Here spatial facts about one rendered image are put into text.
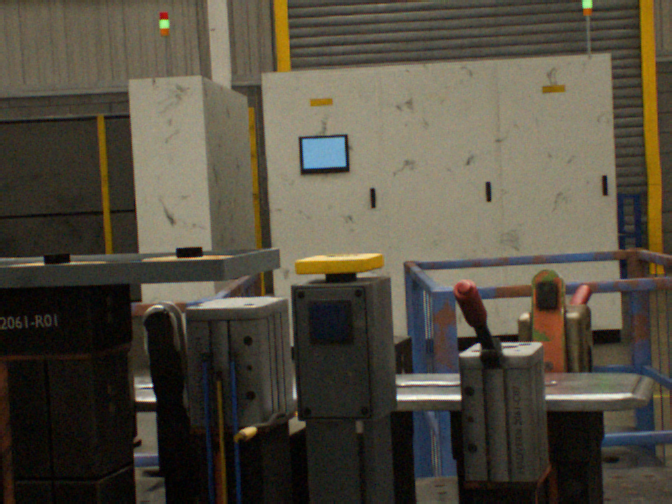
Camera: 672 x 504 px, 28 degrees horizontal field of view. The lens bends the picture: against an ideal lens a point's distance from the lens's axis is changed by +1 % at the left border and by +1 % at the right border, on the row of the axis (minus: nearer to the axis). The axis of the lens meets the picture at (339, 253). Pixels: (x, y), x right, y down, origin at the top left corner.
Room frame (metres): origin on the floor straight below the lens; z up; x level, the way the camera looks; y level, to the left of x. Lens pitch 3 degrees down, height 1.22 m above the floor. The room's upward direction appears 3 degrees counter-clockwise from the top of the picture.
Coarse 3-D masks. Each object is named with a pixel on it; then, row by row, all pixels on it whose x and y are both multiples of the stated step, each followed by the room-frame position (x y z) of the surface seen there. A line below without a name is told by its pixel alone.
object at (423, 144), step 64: (448, 64) 9.41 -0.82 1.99; (512, 64) 9.40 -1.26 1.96; (576, 64) 9.40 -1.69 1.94; (320, 128) 9.40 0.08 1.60; (384, 128) 9.40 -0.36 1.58; (448, 128) 9.40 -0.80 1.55; (512, 128) 9.40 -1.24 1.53; (576, 128) 9.40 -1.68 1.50; (320, 192) 9.40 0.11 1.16; (384, 192) 9.41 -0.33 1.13; (448, 192) 9.40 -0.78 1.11; (512, 192) 9.40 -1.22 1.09; (576, 192) 9.40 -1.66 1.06; (384, 256) 9.40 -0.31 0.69; (448, 256) 9.40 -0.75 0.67; (512, 256) 9.40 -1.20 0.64; (512, 320) 9.40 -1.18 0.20
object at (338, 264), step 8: (320, 256) 1.14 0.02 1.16; (328, 256) 1.13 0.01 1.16; (336, 256) 1.13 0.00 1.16; (344, 256) 1.12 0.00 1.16; (352, 256) 1.12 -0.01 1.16; (360, 256) 1.11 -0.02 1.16; (368, 256) 1.11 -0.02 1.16; (376, 256) 1.12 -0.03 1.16; (296, 264) 1.10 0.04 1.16; (304, 264) 1.10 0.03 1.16; (312, 264) 1.10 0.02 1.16; (320, 264) 1.10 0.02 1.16; (328, 264) 1.09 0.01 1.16; (336, 264) 1.09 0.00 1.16; (344, 264) 1.09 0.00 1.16; (352, 264) 1.09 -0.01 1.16; (360, 264) 1.09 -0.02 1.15; (368, 264) 1.09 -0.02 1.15; (376, 264) 1.12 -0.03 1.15; (296, 272) 1.10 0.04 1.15; (304, 272) 1.10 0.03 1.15; (312, 272) 1.10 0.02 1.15; (320, 272) 1.10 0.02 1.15; (328, 272) 1.09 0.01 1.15; (336, 272) 1.09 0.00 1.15; (344, 272) 1.09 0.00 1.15; (352, 272) 1.09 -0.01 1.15; (360, 272) 1.09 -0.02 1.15; (328, 280) 1.11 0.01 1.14; (336, 280) 1.11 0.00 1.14; (344, 280) 1.11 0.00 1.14; (352, 280) 1.11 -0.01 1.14
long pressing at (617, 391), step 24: (144, 384) 1.57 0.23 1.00; (408, 384) 1.47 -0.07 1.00; (432, 384) 1.46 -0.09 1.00; (456, 384) 1.45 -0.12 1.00; (552, 384) 1.42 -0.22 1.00; (576, 384) 1.40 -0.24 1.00; (600, 384) 1.39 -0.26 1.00; (624, 384) 1.38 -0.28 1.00; (648, 384) 1.39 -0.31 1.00; (144, 408) 1.44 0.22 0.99; (408, 408) 1.36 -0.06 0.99; (432, 408) 1.35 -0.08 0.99; (456, 408) 1.34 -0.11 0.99; (552, 408) 1.31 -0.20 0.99; (576, 408) 1.31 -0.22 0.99; (600, 408) 1.30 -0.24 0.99; (624, 408) 1.30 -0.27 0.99
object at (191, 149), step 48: (144, 96) 9.39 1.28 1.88; (192, 96) 9.37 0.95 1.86; (240, 96) 11.33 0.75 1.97; (144, 144) 9.39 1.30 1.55; (192, 144) 9.37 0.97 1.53; (240, 144) 11.15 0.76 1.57; (144, 192) 9.39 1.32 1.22; (192, 192) 9.37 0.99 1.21; (240, 192) 10.98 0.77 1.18; (144, 240) 9.40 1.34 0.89; (192, 240) 9.37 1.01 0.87; (240, 240) 10.81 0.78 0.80; (144, 288) 9.40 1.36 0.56; (192, 288) 9.38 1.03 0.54
